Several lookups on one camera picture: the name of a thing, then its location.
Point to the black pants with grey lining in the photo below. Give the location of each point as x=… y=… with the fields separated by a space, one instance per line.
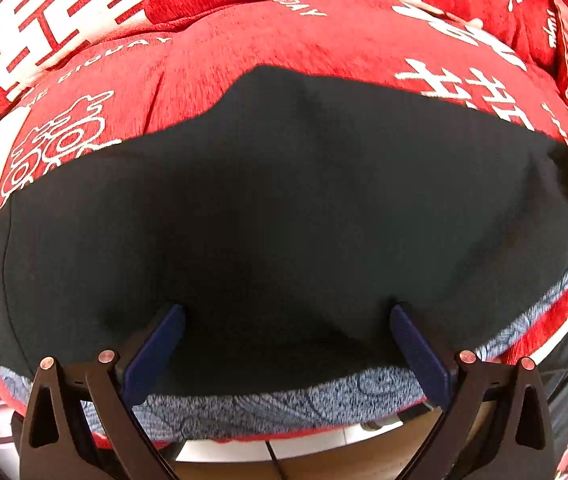
x=289 y=210

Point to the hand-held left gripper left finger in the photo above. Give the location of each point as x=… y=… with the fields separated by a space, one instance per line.
x=156 y=347

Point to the red printed sofa cover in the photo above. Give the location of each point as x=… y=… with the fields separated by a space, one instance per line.
x=289 y=35

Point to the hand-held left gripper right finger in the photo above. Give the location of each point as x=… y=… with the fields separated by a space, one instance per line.
x=416 y=350

